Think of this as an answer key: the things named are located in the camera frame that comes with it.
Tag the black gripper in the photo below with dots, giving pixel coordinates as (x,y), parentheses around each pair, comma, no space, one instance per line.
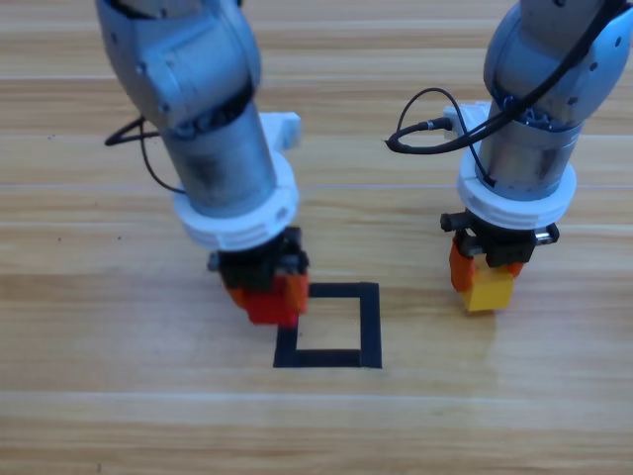
(509,245)
(257,264)

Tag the red cube block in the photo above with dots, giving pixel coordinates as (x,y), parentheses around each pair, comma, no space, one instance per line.
(267,307)

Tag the yellow cube block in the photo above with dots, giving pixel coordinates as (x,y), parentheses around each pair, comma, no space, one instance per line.
(487,294)

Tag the black tape square outline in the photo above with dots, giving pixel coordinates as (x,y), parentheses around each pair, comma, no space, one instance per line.
(371,321)

